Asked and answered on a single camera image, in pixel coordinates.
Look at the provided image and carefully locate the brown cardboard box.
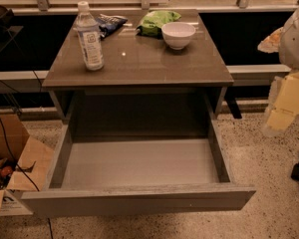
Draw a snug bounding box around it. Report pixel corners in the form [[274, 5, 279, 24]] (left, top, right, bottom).
[[0, 115, 53, 216]]

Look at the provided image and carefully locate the green snack bag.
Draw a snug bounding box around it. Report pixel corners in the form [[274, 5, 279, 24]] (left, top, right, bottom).
[[137, 10, 181, 37]]

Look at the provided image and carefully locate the blue snack bag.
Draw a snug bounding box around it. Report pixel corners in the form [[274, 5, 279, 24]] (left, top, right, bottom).
[[96, 14, 128, 39]]

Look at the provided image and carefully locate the white ceramic bowl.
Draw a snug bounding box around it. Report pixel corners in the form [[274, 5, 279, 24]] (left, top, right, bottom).
[[161, 22, 195, 50]]

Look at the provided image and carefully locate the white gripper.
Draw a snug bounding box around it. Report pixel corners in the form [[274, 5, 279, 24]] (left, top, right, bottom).
[[257, 7, 299, 137]]

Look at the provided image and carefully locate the open grey top drawer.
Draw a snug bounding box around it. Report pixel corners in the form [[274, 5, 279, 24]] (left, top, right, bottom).
[[20, 93, 257, 219]]

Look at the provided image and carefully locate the grey cabinet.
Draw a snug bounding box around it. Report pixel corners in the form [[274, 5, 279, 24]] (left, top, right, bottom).
[[43, 10, 233, 116]]

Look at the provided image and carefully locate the dark side table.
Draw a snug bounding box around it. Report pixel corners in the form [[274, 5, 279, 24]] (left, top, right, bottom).
[[0, 5, 23, 53]]

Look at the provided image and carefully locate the clear plastic water bottle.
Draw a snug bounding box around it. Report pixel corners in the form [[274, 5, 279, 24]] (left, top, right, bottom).
[[75, 1, 104, 71]]

